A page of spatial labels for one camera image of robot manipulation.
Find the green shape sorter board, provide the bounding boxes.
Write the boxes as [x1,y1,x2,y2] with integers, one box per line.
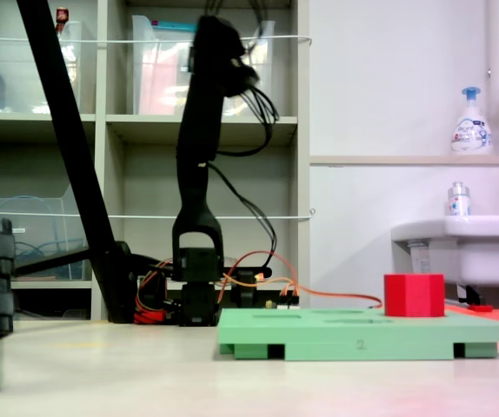
[216,307,499,362]

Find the white soap pump bottle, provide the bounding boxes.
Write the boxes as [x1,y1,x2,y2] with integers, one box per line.
[450,85,494,156]

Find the clear plastic file box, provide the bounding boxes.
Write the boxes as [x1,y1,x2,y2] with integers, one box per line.
[130,15,198,116]

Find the long black cable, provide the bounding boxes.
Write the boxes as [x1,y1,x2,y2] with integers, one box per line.
[205,161,279,269]

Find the white sink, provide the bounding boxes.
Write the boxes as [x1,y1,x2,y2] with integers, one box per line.
[390,214,499,288]

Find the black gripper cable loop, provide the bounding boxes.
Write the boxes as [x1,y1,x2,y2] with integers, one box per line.
[238,84,281,127]

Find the thick black tripod leg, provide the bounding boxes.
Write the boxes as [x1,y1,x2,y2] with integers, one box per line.
[16,0,140,325]

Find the orange looped wire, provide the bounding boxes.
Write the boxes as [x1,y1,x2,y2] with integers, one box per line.
[216,250,383,310]

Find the white cord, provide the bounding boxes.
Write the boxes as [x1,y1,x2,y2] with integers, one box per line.
[0,34,314,47]
[0,208,316,221]

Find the bottle with red cap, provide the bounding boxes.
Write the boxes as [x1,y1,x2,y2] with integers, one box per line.
[54,6,80,86]

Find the black forearm cable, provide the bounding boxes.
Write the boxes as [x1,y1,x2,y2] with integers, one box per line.
[214,121,276,158]

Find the red octagonal pillar block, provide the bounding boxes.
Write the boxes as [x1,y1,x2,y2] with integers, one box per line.
[383,273,446,318]

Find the grey shelf unit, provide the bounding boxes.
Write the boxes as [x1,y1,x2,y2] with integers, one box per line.
[0,0,312,322]

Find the small clear bottle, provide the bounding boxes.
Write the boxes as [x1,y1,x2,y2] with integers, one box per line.
[446,181,472,217]

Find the thin black tripod strut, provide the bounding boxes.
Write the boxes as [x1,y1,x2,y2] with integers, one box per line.
[12,242,131,278]

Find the sink drain pipe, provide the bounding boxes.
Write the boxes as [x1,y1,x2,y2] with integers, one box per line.
[407,240,432,275]

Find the clear bin with cables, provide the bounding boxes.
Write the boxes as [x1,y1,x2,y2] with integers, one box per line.
[0,182,93,281]

